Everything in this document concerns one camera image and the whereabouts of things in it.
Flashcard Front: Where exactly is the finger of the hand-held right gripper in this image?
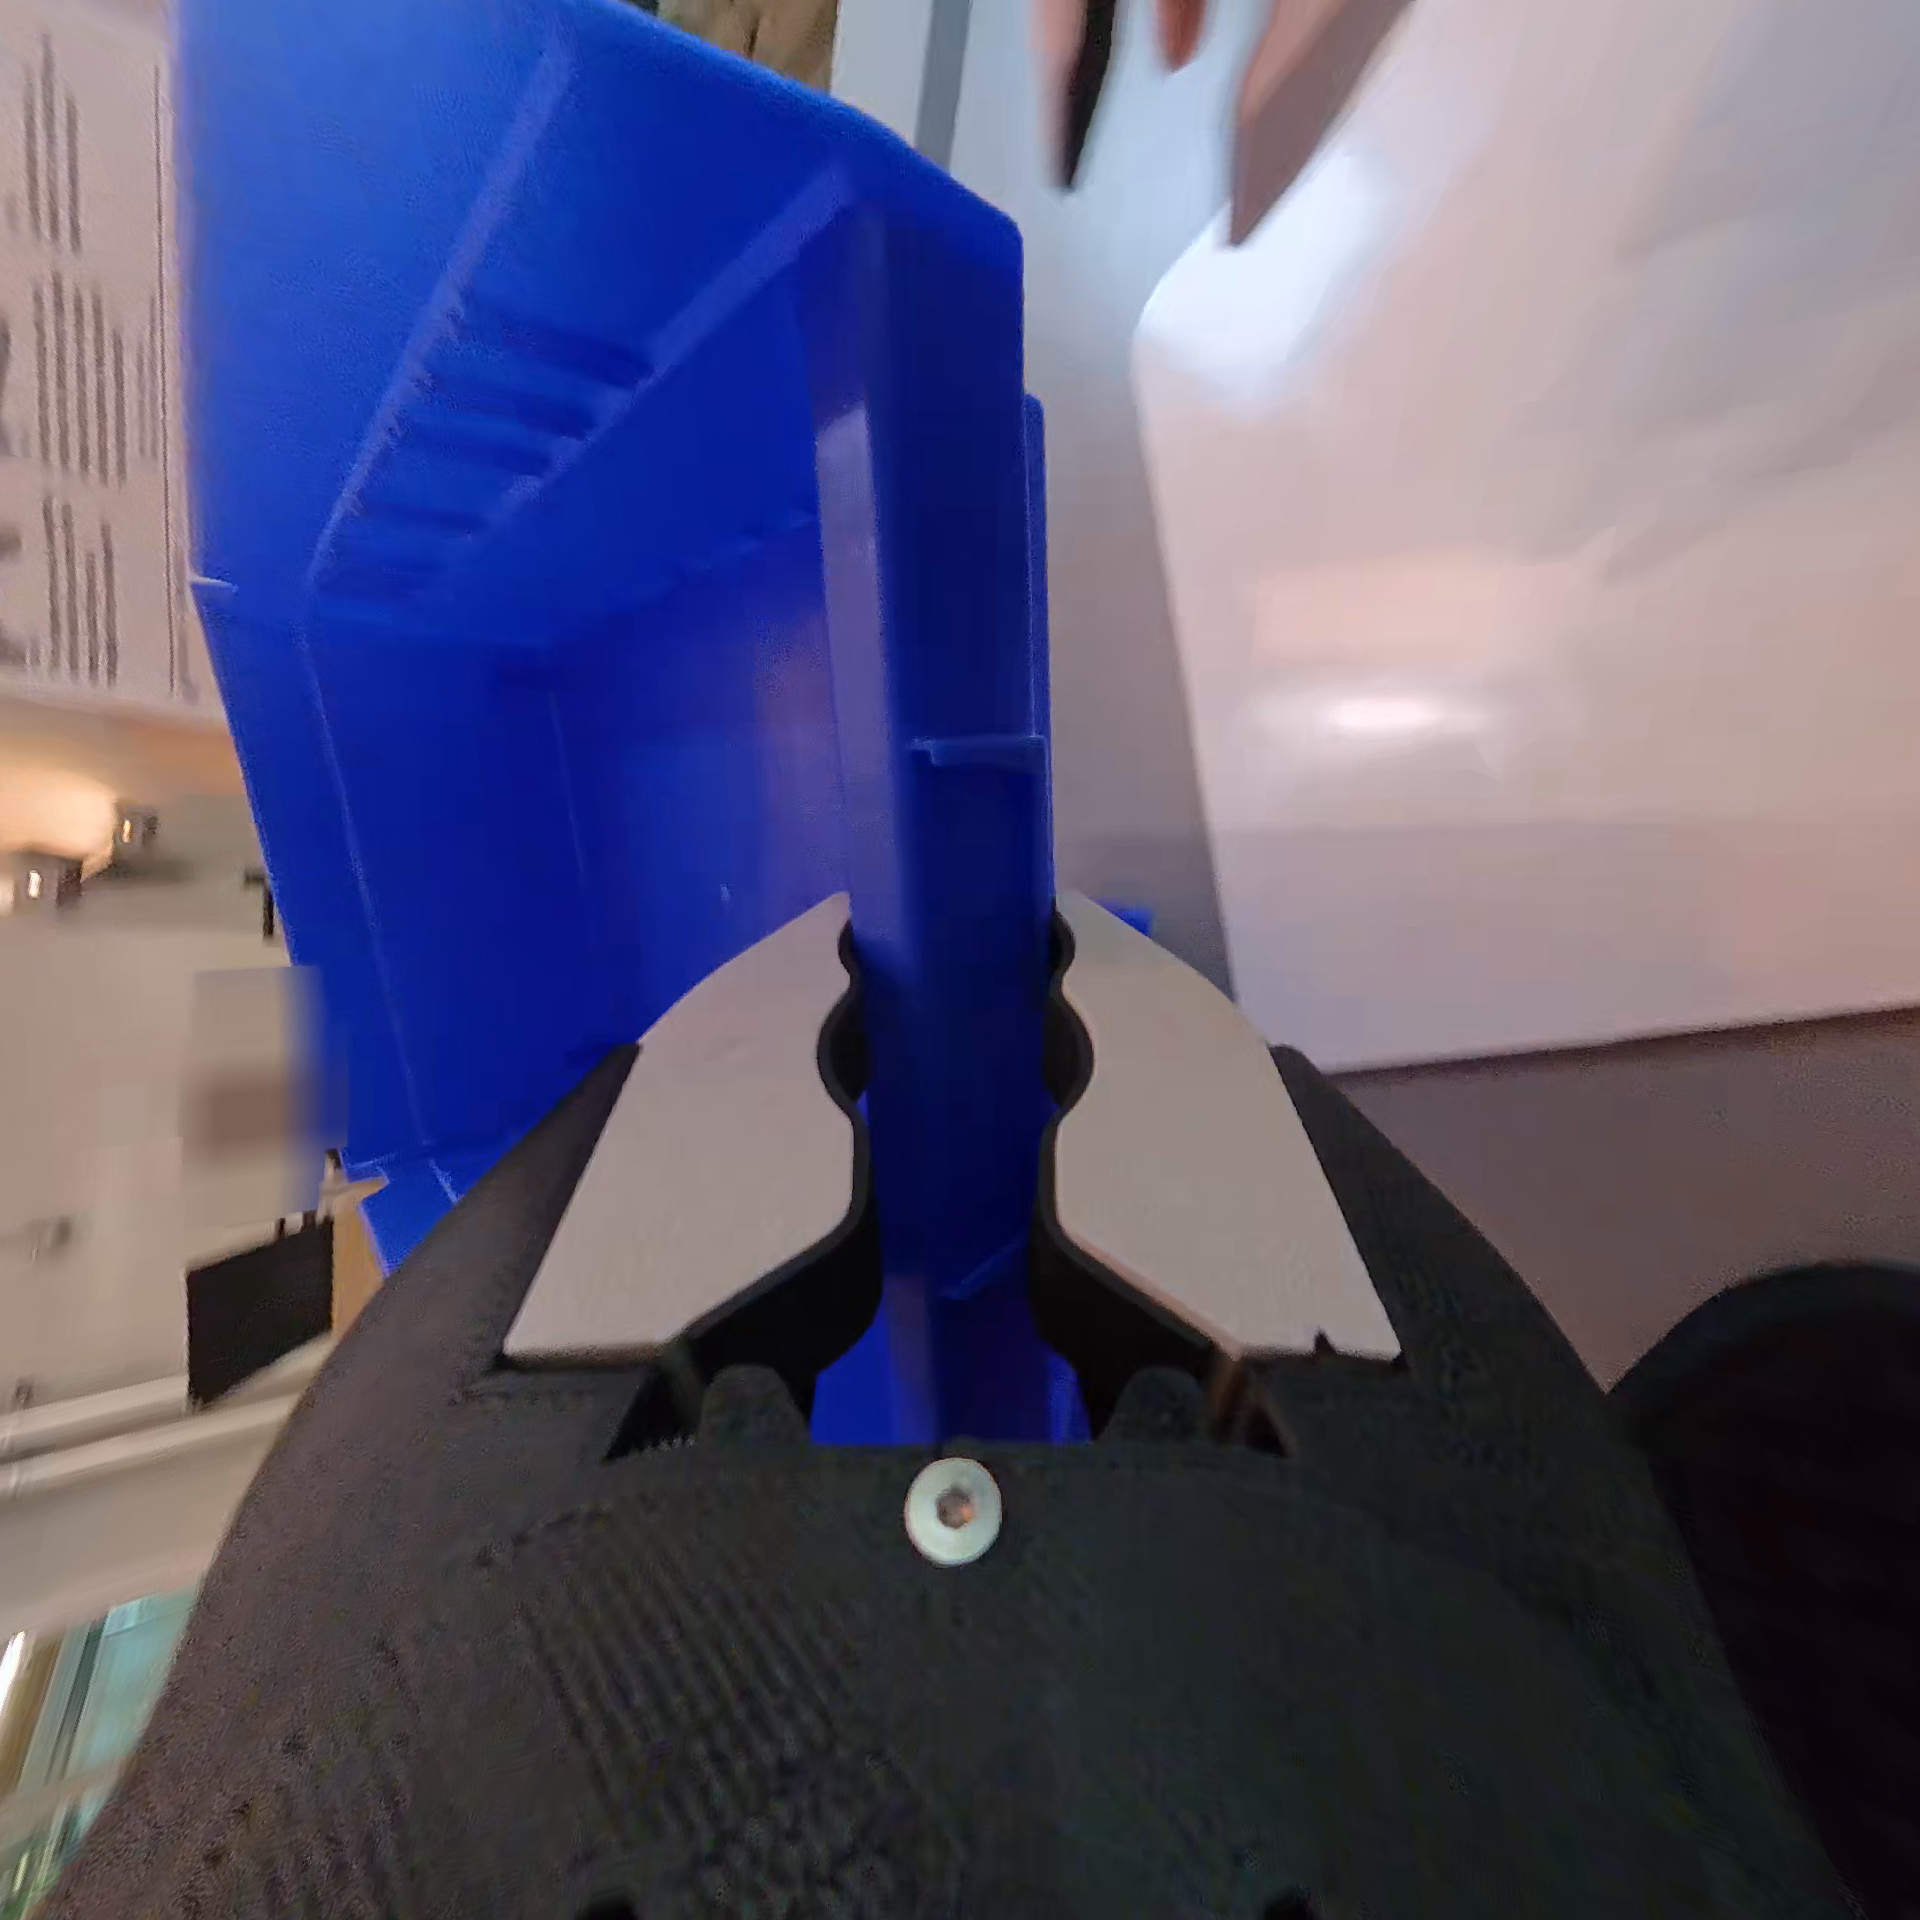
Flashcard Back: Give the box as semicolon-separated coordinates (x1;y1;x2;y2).
1222;0;1415;249
1035;0;1120;193

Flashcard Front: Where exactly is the white whiteboard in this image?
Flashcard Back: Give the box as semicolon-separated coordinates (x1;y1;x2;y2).
1132;0;1920;1076

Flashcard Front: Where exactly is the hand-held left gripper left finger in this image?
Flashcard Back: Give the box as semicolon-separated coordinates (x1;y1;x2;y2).
502;889;878;1427

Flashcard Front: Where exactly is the blue plastic bin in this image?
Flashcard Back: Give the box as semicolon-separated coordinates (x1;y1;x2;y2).
167;0;1077;1442

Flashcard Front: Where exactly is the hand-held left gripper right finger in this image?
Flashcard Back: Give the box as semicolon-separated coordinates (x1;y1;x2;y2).
1035;889;1403;1427

